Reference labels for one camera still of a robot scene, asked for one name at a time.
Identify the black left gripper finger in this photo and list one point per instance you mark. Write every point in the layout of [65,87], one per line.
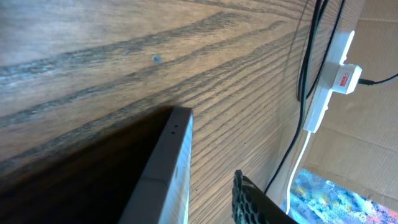
[251,206]

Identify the Samsung Galaxy smartphone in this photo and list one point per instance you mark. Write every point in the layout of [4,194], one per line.
[162,193]

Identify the white charger plug adapter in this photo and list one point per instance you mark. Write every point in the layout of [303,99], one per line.
[347,78]

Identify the white power strip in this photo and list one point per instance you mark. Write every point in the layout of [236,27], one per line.
[335,57]

